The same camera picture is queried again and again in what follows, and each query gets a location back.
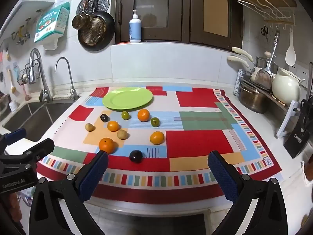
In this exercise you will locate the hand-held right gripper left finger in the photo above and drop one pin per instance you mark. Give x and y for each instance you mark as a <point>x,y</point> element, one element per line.
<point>94,176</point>

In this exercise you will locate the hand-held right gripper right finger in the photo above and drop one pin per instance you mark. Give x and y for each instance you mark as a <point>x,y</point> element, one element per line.
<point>223,176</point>

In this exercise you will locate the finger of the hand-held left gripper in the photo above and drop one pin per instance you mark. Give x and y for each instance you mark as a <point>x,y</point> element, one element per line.
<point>16,134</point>
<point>41,149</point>

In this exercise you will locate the orange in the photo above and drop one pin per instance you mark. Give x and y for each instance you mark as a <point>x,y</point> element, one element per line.
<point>106,145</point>
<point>113,126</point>
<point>143,115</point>
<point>157,137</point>

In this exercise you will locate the dark purple plum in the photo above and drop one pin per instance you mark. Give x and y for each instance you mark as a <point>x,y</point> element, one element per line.
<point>136,156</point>
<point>104,118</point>

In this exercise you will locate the brown kiwi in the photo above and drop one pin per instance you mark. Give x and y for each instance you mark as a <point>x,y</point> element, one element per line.
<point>90,127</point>
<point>122,134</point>

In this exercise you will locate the green plate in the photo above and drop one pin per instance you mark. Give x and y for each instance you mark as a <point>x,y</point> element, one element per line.
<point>127,99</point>

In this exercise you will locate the steel sink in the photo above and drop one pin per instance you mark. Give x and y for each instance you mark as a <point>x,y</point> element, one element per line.
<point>29,117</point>

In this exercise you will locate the colourful patchwork tablecloth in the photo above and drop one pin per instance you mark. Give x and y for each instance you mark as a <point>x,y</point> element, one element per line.
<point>195,142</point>

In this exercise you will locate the tall chrome kitchen faucet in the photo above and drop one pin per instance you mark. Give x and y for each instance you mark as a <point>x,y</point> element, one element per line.
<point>39,76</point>

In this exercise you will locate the green plum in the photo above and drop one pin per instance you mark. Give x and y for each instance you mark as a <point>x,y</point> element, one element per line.
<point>125,115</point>
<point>154,121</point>

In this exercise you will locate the slim gooseneck faucet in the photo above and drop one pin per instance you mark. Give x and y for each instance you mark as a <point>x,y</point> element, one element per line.
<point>71,78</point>

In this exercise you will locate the large steel pot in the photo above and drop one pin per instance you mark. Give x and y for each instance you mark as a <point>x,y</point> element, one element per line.
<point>251,99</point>

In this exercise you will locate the black knife block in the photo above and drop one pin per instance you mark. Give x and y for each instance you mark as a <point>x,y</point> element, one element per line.
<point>297,137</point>

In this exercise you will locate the metal skimmer ladle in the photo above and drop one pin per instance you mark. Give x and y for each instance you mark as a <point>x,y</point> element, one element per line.
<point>265,79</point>

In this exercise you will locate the white ceramic teapot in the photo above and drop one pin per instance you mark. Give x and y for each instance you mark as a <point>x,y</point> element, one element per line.
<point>285,88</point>

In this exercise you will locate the paper towel pack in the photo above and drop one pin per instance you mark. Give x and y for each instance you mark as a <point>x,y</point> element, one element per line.
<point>50,22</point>

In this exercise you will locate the steel saucepan with lid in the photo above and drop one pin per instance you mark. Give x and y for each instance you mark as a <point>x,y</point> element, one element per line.
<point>260,62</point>

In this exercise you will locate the small brass pan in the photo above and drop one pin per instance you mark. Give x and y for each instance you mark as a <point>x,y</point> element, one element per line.
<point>80,21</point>

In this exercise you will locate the white rice spoon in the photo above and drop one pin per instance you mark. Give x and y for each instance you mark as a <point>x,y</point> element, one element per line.
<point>290,56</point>

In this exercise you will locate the black frying pan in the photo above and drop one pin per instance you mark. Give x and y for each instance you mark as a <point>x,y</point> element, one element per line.
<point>107,24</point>

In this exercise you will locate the black scissors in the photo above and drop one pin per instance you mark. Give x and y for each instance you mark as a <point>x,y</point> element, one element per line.
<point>264,31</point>

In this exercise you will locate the brown framed glass door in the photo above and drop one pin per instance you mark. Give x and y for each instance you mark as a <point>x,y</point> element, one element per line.
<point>127,9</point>
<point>234,24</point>

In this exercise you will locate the white pump soap bottle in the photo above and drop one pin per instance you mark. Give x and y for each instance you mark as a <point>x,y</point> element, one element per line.
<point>135,29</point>

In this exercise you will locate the round metal steamer rack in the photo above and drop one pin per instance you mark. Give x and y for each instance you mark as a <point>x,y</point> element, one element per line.
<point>104,1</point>

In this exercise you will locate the white wall socket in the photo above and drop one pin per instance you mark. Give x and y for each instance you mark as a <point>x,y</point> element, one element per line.
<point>302,72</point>

